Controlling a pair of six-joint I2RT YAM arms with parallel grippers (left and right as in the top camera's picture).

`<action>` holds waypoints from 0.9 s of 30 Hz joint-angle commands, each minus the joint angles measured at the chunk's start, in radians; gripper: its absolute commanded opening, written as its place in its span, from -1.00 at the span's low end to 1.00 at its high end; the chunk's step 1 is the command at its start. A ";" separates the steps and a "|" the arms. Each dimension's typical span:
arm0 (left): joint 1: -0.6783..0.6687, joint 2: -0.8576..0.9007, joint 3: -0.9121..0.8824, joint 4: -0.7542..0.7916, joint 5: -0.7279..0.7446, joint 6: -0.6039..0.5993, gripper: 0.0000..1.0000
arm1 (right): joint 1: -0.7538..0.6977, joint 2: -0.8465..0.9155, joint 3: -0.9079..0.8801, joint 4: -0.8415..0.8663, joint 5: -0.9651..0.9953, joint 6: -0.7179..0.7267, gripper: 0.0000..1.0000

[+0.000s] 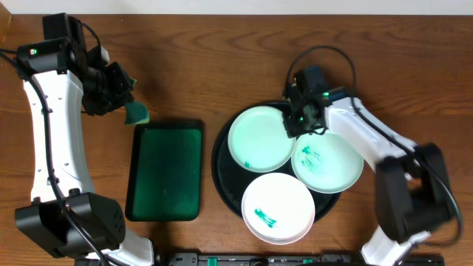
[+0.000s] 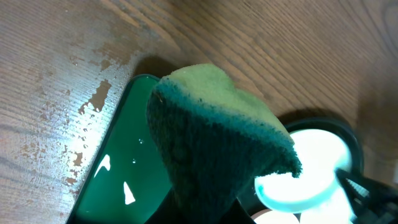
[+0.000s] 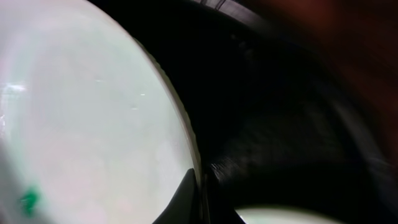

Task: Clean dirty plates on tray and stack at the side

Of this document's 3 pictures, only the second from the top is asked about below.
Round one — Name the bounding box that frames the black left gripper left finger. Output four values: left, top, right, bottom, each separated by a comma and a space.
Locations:
145, 189, 180, 224

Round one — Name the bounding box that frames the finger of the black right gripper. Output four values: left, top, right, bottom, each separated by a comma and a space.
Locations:
335, 169, 397, 224

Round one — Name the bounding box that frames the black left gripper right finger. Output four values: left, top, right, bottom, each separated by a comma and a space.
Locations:
228, 199, 255, 224

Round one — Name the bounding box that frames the green and yellow sponge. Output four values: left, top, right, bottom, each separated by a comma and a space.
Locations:
147, 64, 302, 223

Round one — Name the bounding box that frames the green rectangular water tray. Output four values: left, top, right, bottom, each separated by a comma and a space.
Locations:
67, 74, 170, 223

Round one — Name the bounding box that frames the round black tray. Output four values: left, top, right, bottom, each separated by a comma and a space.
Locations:
239, 117, 364, 215

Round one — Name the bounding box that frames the white stained plate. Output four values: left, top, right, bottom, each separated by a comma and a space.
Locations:
251, 209, 299, 224

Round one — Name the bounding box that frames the mint green stained plate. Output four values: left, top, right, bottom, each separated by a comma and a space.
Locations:
300, 187, 356, 224

